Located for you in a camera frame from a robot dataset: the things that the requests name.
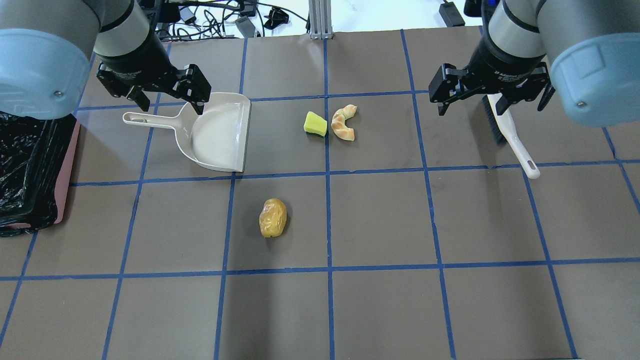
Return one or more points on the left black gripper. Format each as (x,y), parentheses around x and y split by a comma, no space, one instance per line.
(134,59)

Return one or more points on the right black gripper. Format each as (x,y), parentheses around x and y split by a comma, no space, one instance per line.
(505,64)

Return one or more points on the white hand brush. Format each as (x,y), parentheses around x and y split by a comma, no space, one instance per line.
(505,132)

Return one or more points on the beige plastic dustpan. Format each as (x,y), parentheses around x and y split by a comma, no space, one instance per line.
(215,139)

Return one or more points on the toy croissant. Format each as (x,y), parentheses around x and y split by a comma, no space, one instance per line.
(338,122)

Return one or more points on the yellow green sponge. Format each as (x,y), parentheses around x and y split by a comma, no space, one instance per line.
(315,124)

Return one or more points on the toy potato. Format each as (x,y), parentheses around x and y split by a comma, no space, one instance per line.
(273,218)

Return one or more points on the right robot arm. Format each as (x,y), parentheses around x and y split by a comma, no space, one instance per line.
(585,51)

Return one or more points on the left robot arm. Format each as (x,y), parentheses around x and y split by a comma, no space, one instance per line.
(46,57)

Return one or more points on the bin with black bag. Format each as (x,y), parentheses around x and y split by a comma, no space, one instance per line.
(36,161)

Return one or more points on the black power adapter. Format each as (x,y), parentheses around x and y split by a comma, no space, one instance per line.
(450,14)

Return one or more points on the aluminium frame post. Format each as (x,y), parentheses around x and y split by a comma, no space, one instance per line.
(319,19)

